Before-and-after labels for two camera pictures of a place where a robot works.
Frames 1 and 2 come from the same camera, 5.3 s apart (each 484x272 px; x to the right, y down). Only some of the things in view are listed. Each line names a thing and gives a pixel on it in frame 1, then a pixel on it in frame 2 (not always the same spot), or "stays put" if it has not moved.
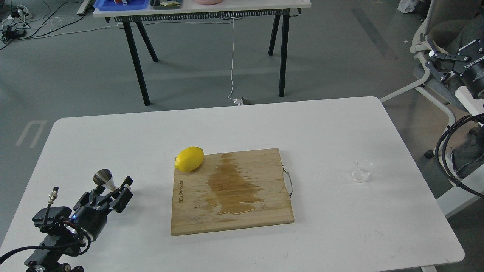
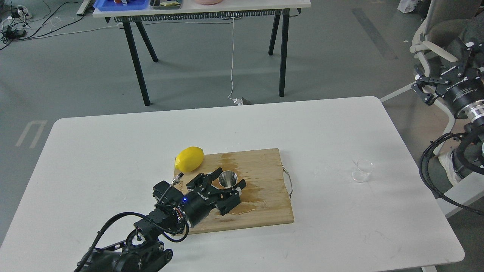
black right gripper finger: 454,56 to 469,65
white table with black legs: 191,10 stays put
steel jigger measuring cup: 104,177 to 228,179
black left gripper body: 92,218 to 199,201
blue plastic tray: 119,5 stays put
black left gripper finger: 120,203 to 230,198
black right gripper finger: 441,76 to 426,88
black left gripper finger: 87,199 to 203,181
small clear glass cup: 363,169 stays put
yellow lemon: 189,159 stays put
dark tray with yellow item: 165,4 stays put
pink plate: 209,2 stays put
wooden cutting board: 229,191 stays put
